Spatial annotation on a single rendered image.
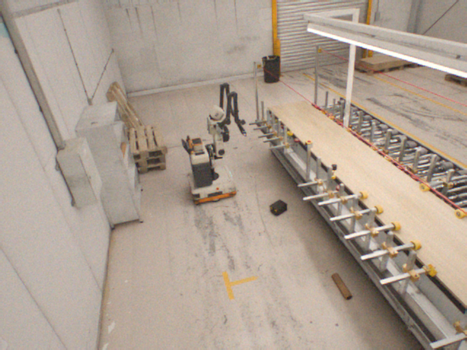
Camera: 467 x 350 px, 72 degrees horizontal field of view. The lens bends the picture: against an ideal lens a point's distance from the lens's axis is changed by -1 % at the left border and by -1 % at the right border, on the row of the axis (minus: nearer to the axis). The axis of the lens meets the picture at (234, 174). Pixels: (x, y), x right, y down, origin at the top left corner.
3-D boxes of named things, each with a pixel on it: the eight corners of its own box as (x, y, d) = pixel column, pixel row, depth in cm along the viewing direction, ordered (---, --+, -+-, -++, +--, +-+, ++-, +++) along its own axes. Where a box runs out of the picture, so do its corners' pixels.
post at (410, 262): (400, 297, 258) (413, 254, 233) (398, 294, 261) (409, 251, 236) (404, 296, 259) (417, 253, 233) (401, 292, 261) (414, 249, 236)
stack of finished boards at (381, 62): (441, 57, 1000) (443, 52, 991) (373, 70, 956) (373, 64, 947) (423, 53, 1064) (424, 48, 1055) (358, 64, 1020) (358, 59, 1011)
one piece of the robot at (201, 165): (197, 195, 489) (187, 146, 445) (192, 177, 535) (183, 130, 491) (219, 190, 494) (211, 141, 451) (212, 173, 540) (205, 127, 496)
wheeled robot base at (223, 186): (194, 205, 491) (191, 192, 478) (189, 184, 544) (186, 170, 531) (237, 196, 502) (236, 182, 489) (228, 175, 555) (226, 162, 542)
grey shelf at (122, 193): (112, 229, 467) (74, 130, 385) (115, 195, 542) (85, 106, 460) (143, 222, 474) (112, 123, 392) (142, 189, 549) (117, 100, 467)
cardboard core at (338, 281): (346, 296, 330) (331, 273, 355) (345, 301, 334) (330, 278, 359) (353, 294, 331) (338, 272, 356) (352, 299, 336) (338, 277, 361)
